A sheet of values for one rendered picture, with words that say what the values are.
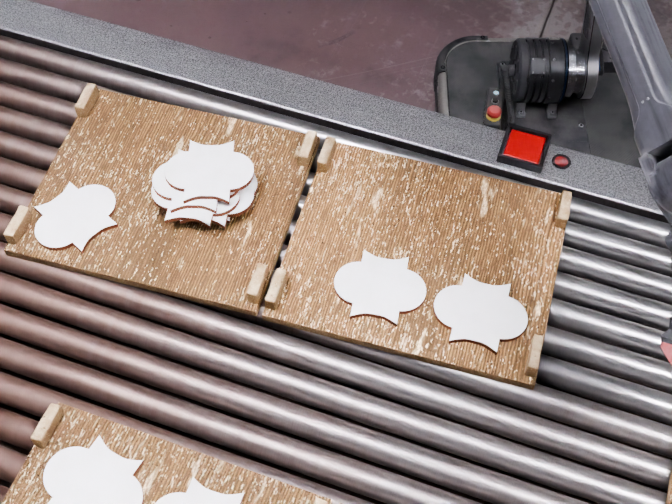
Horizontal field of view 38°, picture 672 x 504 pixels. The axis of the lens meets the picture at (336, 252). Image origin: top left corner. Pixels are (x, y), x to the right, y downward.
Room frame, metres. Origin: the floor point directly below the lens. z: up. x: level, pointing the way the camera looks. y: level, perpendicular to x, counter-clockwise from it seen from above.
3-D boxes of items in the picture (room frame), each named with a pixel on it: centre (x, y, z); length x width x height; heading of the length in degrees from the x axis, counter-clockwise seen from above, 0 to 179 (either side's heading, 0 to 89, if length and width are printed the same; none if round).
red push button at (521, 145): (1.04, -0.31, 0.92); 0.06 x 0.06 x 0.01; 71
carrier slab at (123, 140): (0.93, 0.27, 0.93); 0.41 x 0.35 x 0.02; 75
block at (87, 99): (1.11, 0.43, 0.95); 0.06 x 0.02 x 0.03; 165
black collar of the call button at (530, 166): (1.04, -0.31, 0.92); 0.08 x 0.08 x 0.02; 71
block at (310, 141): (1.01, 0.05, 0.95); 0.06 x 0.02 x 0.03; 165
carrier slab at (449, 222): (0.82, -0.13, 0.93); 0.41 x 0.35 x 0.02; 75
